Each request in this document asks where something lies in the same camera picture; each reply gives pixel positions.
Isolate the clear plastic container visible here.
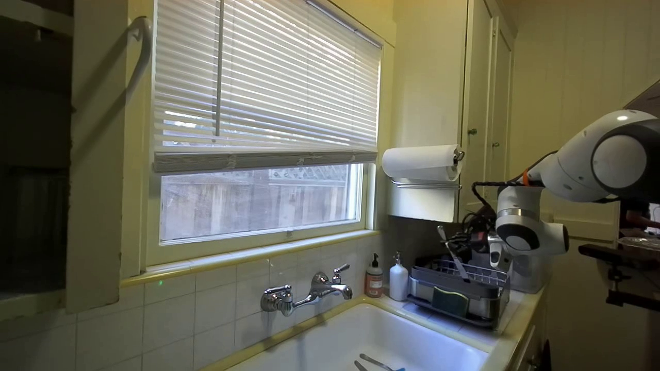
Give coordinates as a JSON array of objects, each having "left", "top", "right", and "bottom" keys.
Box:
[{"left": 509, "top": 249, "right": 553, "bottom": 295}]

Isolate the dark green rack caddy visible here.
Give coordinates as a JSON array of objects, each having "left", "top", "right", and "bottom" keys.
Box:
[{"left": 432, "top": 287, "right": 471, "bottom": 319}]

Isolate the cream framed window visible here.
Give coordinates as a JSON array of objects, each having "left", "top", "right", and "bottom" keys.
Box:
[{"left": 140, "top": 0, "right": 398, "bottom": 272}]

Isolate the white paper towel roll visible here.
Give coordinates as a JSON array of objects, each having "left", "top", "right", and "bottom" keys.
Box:
[{"left": 382, "top": 142, "right": 467, "bottom": 186}]

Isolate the brown soap pump bottle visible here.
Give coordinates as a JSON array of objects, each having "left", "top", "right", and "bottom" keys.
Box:
[{"left": 364, "top": 252, "right": 386, "bottom": 299}]

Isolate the dark metal bracket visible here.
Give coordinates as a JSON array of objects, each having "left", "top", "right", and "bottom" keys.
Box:
[{"left": 575, "top": 234, "right": 660, "bottom": 314}]

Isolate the grey dish rack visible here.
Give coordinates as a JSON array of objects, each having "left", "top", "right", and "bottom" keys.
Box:
[{"left": 408, "top": 253, "right": 516, "bottom": 332}]

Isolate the blind tilt wand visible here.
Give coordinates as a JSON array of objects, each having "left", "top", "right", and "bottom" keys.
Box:
[{"left": 214, "top": 0, "right": 226, "bottom": 138}]

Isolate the cream open cupboard door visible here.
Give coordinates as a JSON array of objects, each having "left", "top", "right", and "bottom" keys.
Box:
[{"left": 67, "top": 0, "right": 155, "bottom": 314}]

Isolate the dark open cupboard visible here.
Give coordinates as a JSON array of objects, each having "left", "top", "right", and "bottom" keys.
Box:
[{"left": 0, "top": 0, "right": 76, "bottom": 299}]

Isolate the white soap pump bottle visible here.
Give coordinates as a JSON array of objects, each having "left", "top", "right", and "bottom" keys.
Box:
[{"left": 388, "top": 252, "right": 411, "bottom": 302}]

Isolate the white enamel sink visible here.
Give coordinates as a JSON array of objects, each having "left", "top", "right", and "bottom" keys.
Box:
[{"left": 224, "top": 300, "right": 490, "bottom": 371}]

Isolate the cream wall cabinet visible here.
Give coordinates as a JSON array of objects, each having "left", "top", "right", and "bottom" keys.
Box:
[{"left": 458, "top": 0, "right": 520, "bottom": 207}]

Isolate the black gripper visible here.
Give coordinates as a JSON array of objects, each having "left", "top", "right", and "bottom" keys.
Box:
[{"left": 450, "top": 213, "right": 509, "bottom": 272}]

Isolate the chrome wall faucet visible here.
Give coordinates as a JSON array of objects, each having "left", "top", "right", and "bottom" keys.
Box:
[{"left": 258, "top": 261, "right": 355, "bottom": 317}]

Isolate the white slatted window blind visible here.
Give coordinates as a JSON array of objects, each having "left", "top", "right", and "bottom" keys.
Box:
[{"left": 150, "top": 0, "right": 384, "bottom": 173}]

